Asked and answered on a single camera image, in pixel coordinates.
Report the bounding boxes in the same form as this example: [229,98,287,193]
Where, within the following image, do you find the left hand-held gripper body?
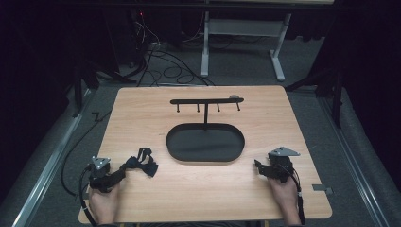
[88,155,115,194]

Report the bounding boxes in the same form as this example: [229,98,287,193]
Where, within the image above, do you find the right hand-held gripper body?
[267,146,302,184]

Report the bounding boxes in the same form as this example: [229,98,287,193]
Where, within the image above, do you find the dark bow tie with strap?
[125,147,160,179]

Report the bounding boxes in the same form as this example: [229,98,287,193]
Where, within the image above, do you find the person's left hand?
[88,183,122,226]

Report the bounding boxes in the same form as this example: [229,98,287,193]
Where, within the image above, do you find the person's right hand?
[268,176,303,227]

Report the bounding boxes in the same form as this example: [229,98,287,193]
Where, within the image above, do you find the grey tape piece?
[311,183,334,196]

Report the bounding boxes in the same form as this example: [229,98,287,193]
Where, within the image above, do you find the black hook stand with tray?
[166,96,246,164]

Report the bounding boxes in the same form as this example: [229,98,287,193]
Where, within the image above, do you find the black metal stand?
[71,61,101,118]
[284,67,345,129]

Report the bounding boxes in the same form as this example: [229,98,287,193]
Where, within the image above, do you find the left hand-held gripper cable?
[78,166,98,227]

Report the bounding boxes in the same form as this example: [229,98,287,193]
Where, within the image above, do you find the hand-held gripper cable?
[283,164,306,226]
[78,166,98,227]

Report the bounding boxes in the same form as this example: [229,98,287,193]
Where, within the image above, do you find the right hand-held gripper cable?
[283,164,306,226]

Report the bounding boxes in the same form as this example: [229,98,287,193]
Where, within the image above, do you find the long black floor cable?
[60,109,112,198]

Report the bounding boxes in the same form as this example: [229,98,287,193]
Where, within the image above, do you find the aluminium rail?
[317,96,393,227]
[11,88,93,227]

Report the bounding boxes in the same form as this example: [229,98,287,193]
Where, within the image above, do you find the bundle of black floor cables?
[126,12,217,88]

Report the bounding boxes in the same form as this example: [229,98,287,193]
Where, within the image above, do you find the white metal desk frame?
[200,10,293,82]

